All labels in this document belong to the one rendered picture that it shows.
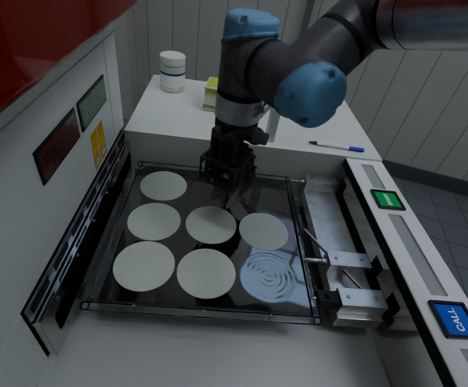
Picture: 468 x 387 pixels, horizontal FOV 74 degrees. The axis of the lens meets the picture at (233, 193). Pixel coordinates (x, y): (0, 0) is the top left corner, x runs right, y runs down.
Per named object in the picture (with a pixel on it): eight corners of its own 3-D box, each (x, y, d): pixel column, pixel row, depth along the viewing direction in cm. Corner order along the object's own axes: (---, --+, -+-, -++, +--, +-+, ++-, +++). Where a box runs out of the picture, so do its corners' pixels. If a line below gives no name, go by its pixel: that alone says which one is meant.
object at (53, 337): (46, 355, 45) (26, 324, 38) (126, 172, 78) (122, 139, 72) (59, 356, 45) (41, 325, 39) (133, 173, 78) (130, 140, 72)
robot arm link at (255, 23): (250, 22, 36) (212, 4, 41) (237, 110, 43) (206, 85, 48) (298, 21, 40) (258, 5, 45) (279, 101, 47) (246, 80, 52)
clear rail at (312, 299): (312, 327, 49) (315, 322, 48) (283, 180, 77) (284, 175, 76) (320, 327, 49) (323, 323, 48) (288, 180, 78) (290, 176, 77)
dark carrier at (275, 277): (90, 300, 47) (89, 299, 46) (141, 167, 73) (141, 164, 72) (310, 315, 50) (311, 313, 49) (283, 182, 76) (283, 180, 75)
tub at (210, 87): (201, 110, 83) (204, 85, 79) (207, 99, 89) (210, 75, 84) (229, 116, 83) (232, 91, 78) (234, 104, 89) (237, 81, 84)
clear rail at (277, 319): (78, 312, 46) (77, 307, 45) (82, 303, 47) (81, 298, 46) (320, 327, 49) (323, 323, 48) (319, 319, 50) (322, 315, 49)
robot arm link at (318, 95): (372, 31, 32) (300, 4, 39) (293, 104, 32) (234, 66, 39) (373, 84, 39) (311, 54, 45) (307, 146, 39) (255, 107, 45)
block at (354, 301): (336, 313, 52) (343, 304, 50) (331, 295, 55) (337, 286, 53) (381, 316, 53) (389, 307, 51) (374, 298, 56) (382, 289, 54)
